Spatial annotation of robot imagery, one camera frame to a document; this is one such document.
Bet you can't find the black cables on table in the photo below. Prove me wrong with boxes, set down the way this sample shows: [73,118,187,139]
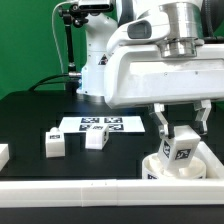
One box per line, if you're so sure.
[27,73,82,92]

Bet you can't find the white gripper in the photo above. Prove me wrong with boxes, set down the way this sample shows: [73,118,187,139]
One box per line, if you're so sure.
[104,18,224,139]

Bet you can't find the white round stool seat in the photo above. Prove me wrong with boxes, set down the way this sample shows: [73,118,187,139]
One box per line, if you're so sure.
[142,153,206,180]

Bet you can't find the white camera cable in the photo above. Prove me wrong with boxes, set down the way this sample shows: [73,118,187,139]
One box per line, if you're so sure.
[51,0,75,74]

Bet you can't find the white U-shaped obstacle fence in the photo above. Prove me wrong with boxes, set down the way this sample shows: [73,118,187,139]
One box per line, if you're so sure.
[0,143,224,208]

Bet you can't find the black camera on mount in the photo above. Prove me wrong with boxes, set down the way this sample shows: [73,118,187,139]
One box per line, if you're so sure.
[78,0,113,13]

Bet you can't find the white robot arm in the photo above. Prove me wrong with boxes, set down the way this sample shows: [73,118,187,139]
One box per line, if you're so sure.
[77,0,224,138]

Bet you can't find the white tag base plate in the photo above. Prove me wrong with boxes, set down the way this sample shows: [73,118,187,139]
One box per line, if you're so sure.
[59,116,145,133]

